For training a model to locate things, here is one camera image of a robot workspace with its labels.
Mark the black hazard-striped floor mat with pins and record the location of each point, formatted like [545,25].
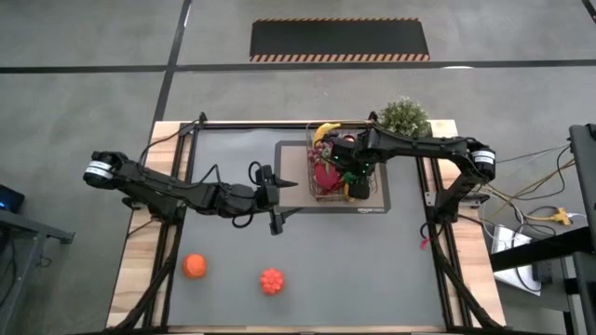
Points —
[340,39]

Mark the white paper sheet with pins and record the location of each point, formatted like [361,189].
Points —
[512,246]

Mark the pink dragon fruit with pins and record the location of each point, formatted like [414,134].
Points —
[326,176]

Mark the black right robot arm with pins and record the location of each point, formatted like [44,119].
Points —
[433,146]

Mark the black desk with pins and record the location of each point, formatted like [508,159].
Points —
[584,177]

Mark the grey table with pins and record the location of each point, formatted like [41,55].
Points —
[28,228]

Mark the potted plant white flowers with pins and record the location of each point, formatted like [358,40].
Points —
[405,118]

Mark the red-orange toy pumpkin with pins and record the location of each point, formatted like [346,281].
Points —
[271,281]

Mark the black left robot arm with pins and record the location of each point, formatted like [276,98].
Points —
[163,191]

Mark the red grape bunch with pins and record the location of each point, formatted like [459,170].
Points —
[321,151]

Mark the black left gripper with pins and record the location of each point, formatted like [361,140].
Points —
[266,200]

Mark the black aluminium table frame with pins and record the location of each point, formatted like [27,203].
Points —
[256,125]

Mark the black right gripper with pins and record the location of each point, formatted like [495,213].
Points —
[354,156]

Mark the black box blue light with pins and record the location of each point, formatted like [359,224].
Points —
[11,197]

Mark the orange round fruit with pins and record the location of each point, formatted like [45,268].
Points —
[194,266]

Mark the yellow banana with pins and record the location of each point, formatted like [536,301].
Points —
[323,131]

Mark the red tag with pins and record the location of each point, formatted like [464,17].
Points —
[424,243]

